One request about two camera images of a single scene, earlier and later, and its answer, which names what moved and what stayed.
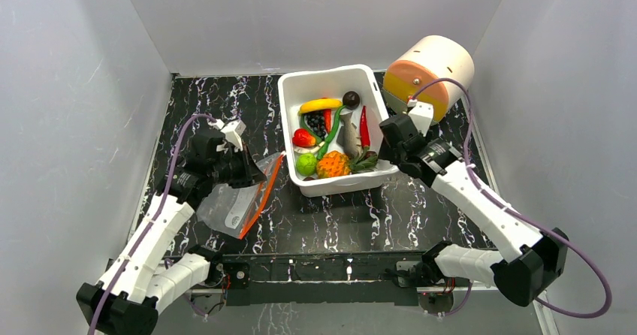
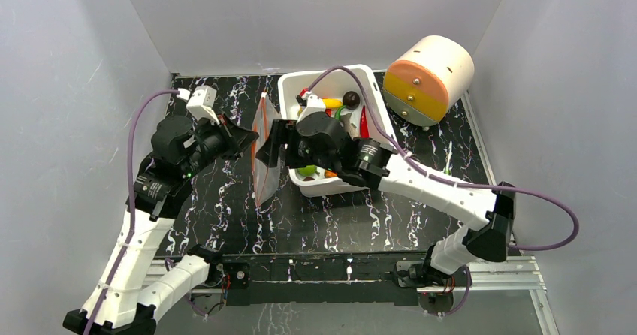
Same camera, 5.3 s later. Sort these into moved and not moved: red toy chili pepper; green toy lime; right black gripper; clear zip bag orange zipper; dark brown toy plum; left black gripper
Moved: right black gripper; clear zip bag orange zipper; left black gripper
Not moved: green toy lime; red toy chili pepper; dark brown toy plum
